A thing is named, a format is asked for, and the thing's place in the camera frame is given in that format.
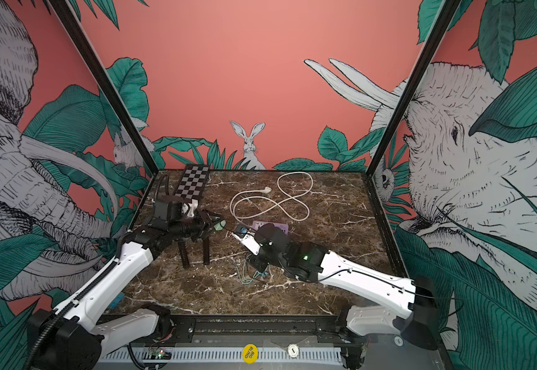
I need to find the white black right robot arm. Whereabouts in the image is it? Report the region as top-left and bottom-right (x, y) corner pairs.
(233, 224), (439, 351)

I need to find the teal usb cable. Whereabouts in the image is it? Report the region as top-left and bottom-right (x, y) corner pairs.
(230, 258), (269, 286)

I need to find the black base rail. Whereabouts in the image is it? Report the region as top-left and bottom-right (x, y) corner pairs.
(165, 315), (438, 349)

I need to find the orange blue puzzle cube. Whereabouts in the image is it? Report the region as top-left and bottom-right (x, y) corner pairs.
(108, 293), (124, 310)

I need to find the white slotted rail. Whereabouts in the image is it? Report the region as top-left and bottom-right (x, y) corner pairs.
(96, 346), (343, 365)

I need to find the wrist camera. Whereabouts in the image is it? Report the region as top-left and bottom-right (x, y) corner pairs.
(232, 224), (261, 255)
(181, 199), (199, 219)

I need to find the green charger plug adapter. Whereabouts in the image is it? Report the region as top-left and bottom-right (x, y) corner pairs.
(214, 220), (226, 231)

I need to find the white power strip cord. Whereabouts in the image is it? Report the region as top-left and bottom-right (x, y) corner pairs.
(228, 171), (315, 223)

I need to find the purple power strip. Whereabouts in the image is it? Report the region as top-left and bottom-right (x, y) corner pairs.
(252, 220), (289, 234)

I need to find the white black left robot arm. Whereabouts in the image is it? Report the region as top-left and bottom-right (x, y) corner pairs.
(23, 196), (226, 369)

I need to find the black white checkerboard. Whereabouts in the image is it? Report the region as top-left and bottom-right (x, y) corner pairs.
(174, 164), (211, 200)

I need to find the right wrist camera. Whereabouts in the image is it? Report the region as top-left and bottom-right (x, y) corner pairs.
(232, 224), (261, 255)

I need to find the yellow round sticker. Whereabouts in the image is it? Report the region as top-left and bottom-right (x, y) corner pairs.
(242, 344), (259, 364)

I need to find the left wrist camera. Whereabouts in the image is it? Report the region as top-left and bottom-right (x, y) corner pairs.
(181, 199), (199, 219)

